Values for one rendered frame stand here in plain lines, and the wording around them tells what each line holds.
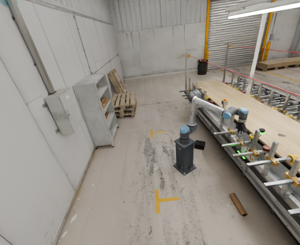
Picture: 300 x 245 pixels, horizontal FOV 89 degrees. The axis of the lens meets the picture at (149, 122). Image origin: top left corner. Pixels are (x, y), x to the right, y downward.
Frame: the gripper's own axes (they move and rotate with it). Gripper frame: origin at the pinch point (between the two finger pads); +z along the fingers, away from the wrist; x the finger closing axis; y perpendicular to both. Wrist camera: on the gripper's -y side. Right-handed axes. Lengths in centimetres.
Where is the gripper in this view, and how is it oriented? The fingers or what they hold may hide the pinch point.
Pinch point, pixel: (239, 135)
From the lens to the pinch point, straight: 231.0
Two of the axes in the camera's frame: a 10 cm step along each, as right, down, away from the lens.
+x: -9.9, 1.4, -0.2
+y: -0.9, -4.9, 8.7
